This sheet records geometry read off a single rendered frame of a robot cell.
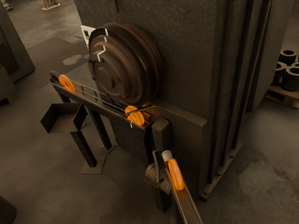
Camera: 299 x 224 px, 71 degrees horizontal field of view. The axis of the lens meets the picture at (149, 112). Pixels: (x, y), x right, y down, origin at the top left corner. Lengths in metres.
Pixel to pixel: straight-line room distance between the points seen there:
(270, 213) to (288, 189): 0.27
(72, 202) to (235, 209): 1.34
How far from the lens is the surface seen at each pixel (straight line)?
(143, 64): 1.00
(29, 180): 2.44
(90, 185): 2.10
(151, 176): 1.39
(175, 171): 1.08
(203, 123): 1.16
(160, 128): 1.24
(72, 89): 2.06
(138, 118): 1.37
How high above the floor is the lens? 1.71
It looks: 42 degrees down
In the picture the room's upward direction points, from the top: 10 degrees counter-clockwise
